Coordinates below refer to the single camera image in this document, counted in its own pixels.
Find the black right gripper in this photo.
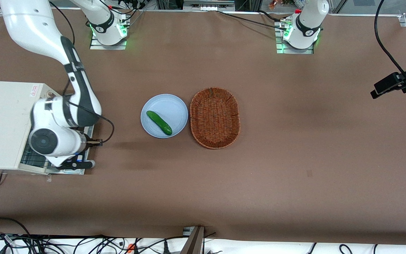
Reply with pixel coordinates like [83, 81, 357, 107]
[77, 136, 103, 161]

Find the white toaster oven body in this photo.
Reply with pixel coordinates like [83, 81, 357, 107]
[0, 81, 55, 176]

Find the green cucumber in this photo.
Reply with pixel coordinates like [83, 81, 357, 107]
[146, 110, 173, 136]

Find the light blue round plate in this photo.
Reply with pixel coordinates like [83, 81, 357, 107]
[141, 94, 189, 139]

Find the brown table cover mat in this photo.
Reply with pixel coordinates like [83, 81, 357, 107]
[0, 8, 406, 244]

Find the brown wicker oval basket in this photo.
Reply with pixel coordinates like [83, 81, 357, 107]
[190, 87, 241, 150]

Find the grey power strip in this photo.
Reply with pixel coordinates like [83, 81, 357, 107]
[183, 0, 235, 11]

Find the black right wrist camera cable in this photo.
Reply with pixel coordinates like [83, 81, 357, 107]
[49, 0, 115, 145]

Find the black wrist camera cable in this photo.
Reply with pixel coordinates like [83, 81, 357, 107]
[374, 0, 406, 83]
[49, 0, 115, 145]

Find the black left wrist camera cable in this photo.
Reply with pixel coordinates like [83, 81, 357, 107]
[374, 0, 406, 83]

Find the wire oven rack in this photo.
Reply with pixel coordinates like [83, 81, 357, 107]
[20, 143, 54, 169]

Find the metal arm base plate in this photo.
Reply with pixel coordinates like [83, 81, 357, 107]
[277, 21, 314, 54]
[90, 35, 127, 50]

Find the short black base cable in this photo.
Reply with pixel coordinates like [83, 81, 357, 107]
[259, 10, 283, 22]

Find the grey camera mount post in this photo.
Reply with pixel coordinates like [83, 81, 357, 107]
[180, 226, 205, 254]

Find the long black base cable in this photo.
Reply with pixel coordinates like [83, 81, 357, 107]
[208, 10, 289, 31]

